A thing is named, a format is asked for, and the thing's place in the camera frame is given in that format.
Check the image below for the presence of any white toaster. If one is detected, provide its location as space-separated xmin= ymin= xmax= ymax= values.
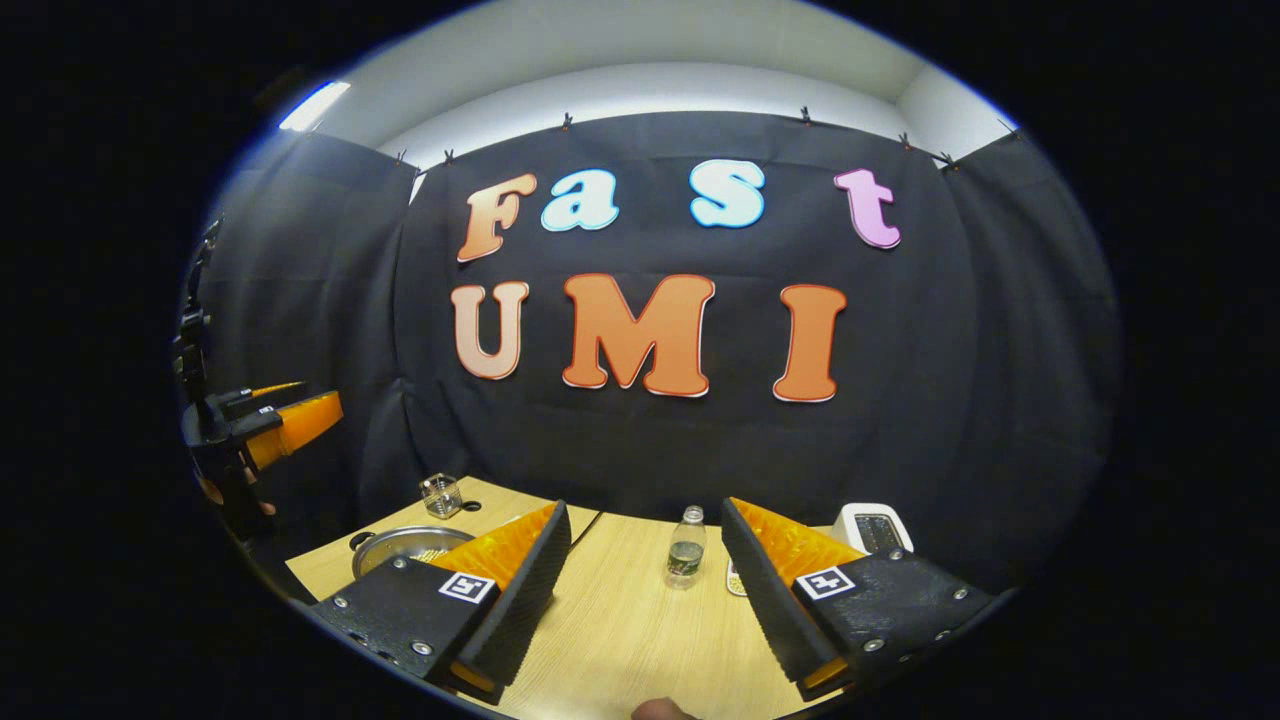
xmin=831 ymin=502 xmax=915 ymax=557

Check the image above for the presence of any wire mesh utensil holder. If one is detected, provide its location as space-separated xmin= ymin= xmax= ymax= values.
xmin=419 ymin=473 xmax=464 ymax=519

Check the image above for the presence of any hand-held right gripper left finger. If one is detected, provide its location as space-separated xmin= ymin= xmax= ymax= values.
xmin=310 ymin=500 xmax=573 ymax=701

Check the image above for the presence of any row of black cloth clips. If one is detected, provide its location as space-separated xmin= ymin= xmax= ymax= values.
xmin=395 ymin=105 xmax=1021 ymax=171

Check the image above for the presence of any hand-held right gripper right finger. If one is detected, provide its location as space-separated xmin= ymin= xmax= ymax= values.
xmin=720 ymin=497 xmax=996 ymax=701

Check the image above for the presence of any steel pot with black handle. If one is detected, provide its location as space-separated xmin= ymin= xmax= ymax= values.
xmin=349 ymin=526 xmax=477 ymax=581

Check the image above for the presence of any clear plastic water bottle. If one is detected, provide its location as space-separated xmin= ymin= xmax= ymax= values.
xmin=665 ymin=505 xmax=708 ymax=591

